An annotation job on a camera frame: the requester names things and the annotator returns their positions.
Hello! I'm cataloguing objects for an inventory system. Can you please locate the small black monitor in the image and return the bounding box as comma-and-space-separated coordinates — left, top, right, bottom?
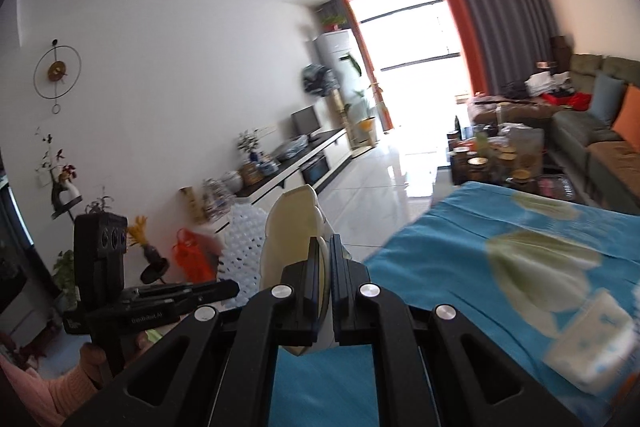
291, 105, 321, 138

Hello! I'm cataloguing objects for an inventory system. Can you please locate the green sectional sofa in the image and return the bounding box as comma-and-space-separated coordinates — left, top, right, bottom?
468, 54, 639, 215

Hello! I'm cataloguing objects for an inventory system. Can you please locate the cluttered coffee table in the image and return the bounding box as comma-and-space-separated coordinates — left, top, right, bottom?
447, 124, 585, 204

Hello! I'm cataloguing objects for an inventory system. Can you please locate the orange cushion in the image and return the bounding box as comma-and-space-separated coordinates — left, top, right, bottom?
613, 86, 640, 150

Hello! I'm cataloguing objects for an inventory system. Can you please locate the grey blue cushion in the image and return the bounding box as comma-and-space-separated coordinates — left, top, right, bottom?
588, 72, 626, 126

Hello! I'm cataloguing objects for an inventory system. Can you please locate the white air conditioner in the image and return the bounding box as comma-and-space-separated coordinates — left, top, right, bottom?
314, 29, 369, 105

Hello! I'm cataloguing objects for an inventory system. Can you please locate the blue floral tablecloth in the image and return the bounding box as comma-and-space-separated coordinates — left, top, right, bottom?
367, 182, 639, 426

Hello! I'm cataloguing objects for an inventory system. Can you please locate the black white tv cabinet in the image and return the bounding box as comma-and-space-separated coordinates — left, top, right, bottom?
232, 129, 352, 211

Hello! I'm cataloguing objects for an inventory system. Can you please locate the pink left forearm sleeve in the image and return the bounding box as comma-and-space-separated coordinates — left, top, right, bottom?
1, 357, 99, 426

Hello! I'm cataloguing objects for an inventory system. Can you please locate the white foam sheet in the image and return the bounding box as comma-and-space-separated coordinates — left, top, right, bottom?
217, 204, 268, 309

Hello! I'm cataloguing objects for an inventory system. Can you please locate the round wall clock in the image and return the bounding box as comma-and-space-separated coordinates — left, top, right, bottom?
32, 39, 82, 115

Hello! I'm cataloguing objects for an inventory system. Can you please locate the orange plastic bag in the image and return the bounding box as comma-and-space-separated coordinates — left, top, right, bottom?
172, 229, 222, 283

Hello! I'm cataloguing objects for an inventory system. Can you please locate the left hand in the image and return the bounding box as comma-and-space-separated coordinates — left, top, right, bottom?
79, 332, 153, 390

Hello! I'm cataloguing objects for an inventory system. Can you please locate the grey orange curtain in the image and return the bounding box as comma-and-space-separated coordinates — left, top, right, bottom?
446, 0, 558, 96

